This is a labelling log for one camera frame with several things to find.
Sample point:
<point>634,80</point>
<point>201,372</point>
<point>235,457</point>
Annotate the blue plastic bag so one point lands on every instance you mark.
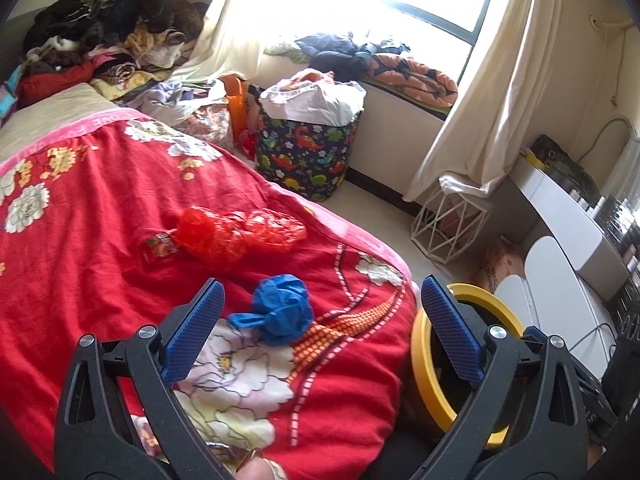
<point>280,310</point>

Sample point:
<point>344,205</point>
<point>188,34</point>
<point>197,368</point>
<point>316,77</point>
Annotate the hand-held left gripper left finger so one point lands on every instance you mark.
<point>192,330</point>

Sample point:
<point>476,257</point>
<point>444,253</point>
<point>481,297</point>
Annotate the dark clothes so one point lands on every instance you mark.
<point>340,55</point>

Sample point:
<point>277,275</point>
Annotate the orange black patterned blanket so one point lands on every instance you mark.
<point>420,77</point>

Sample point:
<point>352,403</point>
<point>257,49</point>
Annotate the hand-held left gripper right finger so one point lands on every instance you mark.
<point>452,330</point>

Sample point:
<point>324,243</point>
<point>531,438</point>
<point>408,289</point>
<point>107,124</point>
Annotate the small red wrapper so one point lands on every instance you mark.
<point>160,247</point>

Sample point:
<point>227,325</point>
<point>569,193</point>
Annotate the beige bed sheet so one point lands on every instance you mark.
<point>50,120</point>

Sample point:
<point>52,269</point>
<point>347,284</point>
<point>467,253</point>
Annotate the red floral blanket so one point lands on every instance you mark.
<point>100,260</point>

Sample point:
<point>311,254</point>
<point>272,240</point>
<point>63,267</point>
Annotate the person's left hand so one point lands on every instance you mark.
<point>260,470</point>

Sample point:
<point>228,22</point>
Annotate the red plastic bag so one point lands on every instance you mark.
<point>220,237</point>

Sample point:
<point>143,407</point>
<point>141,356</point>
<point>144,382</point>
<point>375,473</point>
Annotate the beige plastic bag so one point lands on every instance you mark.
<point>500,265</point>

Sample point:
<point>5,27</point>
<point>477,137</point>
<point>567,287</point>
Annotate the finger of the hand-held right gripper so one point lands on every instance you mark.
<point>535,333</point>

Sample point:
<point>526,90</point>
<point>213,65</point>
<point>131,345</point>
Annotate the cream curtain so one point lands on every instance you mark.
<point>500,85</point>
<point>230,35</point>

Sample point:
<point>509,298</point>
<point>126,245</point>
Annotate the pile of clothes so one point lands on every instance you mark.
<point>125,15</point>

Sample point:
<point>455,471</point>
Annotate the yellow rimmed trash bin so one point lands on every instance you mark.
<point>422,360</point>

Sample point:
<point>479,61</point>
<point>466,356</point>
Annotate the white cloth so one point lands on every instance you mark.
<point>310,102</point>

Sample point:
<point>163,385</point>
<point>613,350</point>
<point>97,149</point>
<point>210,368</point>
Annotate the dinosaur print laundry basket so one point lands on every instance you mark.
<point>305,160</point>

